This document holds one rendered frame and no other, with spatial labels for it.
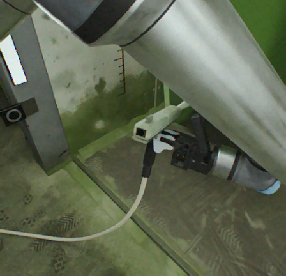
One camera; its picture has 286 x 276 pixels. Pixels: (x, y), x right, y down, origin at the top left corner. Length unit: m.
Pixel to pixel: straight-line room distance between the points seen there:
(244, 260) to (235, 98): 1.08
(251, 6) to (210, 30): 0.89
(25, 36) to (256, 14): 0.95
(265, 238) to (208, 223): 0.27
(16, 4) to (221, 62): 0.22
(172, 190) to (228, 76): 1.18
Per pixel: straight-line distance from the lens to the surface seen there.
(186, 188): 1.37
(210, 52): 0.18
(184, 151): 0.66
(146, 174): 0.74
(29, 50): 1.18
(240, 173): 0.65
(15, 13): 0.32
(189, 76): 0.19
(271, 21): 1.07
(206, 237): 1.24
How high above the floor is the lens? 1.13
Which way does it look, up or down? 40 degrees down
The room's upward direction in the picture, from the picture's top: straight up
